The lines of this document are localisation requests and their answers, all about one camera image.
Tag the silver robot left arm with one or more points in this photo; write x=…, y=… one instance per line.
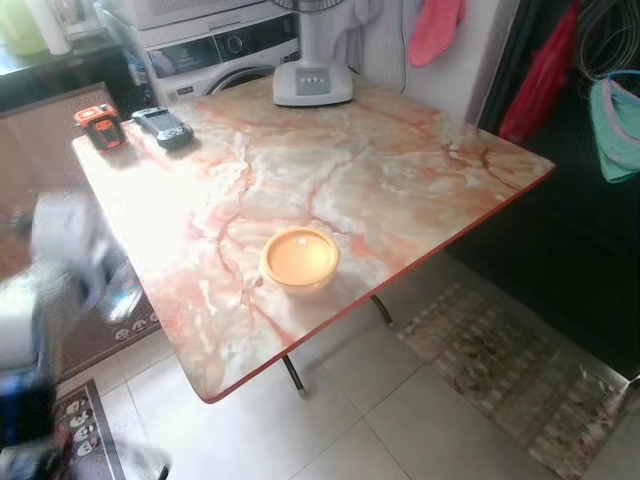
x=60, y=250

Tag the brown floor mat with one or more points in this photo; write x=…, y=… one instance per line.
x=130, y=348

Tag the beige patterned floor mat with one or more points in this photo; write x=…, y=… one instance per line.
x=510, y=370

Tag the white standing fan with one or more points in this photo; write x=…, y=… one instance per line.
x=312, y=80

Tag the grey hanging cloth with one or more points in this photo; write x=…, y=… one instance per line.
x=360, y=30

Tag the orange black battery device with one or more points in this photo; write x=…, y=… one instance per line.
x=100, y=128

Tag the dark mat with white motifs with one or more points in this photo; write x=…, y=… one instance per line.
x=90, y=430

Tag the white washing machine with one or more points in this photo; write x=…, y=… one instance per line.
x=230, y=45

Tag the red hanging bag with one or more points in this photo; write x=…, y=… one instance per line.
x=540, y=85

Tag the black kitchen counter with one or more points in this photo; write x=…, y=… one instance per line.
x=50, y=80

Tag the wooden kitchen cabinet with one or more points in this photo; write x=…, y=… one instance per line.
x=40, y=170

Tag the teal hanging bag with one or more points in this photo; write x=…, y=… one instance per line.
x=615, y=130

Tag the pink hanging cloth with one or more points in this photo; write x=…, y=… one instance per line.
x=435, y=30

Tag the grey black handheld device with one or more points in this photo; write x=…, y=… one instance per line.
x=163, y=127

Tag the marble pattern folding table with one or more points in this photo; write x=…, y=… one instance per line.
x=350, y=180

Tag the yellow lidded plastic bowl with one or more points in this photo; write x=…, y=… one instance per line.
x=300, y=258

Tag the green plastic bottle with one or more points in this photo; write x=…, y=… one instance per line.
x=20, y=25

